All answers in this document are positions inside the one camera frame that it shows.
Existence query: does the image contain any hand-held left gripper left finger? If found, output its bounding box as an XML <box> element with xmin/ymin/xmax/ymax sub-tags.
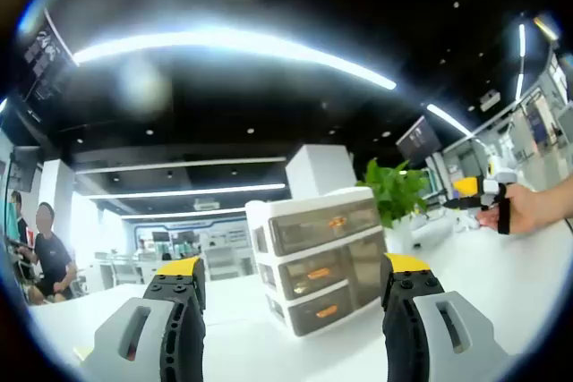
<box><xmin>80</xmin><ymin>255</ymin><xmax>208</xmax><ymax>382</ymax></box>

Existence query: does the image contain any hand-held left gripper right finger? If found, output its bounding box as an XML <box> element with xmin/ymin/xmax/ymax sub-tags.
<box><xmin>380</xmin><ymin>252</ymin><xmax>516</xmax><ymax>382</ymax></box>

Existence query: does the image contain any white desk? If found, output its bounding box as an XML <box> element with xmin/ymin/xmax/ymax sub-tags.
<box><xmin>26</xmin><ymin>216</ymin><xmax>573</xmax><ymax>382</ymax></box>

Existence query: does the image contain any person's right hand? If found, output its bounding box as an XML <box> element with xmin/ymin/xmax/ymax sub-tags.
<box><xmin>475</xmin><ymin>183</ymin><xmax>545</xmax><ymax>236</ymax></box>

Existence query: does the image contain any hanging dark display screen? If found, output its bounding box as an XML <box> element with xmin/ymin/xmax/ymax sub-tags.
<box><xmin>396</xmin><ymin>115</ymin><xmax>444</xmax><ymax>165</ymax></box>

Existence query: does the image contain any short ceiling light strip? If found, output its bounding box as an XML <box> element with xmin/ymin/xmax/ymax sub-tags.
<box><xmin>424</xmin><ymin>103</ymin><xmax>475</xmax><ymax>138</ymax></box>

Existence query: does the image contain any green plant in white pot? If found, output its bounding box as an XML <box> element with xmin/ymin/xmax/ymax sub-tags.
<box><xmin>356</xmin><ymin>157</ymin><xmax>432</xmax><ymax>258</ymax></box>

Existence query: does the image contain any white plastic drawer organizer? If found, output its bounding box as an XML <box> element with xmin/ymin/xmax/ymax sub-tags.
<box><xmin>244</xmin><ymin>186</ymin><xmax>389</xmax><ymax>337</ymax></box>

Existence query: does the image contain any ceiling projector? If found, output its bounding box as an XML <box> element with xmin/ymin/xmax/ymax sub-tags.
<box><xmin>479</xmin><ymin>90</ymin><xmax>501</xmax><ymax>112</ymax></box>

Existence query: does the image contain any white square pillar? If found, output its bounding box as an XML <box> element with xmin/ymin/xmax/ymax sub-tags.
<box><xmin>285</xmin><ymin>144</ymin><xmax>355</xmax><ymax>200</ymax></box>

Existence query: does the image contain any long ceiling light strip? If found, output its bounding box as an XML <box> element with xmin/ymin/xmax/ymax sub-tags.
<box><xmin>73</xmin><ymin>26</ymin><xmax>398</xmax><ymax>91</ymax></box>

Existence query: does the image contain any hanging dark ceiling sign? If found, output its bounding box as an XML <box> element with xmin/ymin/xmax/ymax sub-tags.
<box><xmin>21</xmin><ymin>10</ymin><xmax>78</xmax><ymax>104</ymax></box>

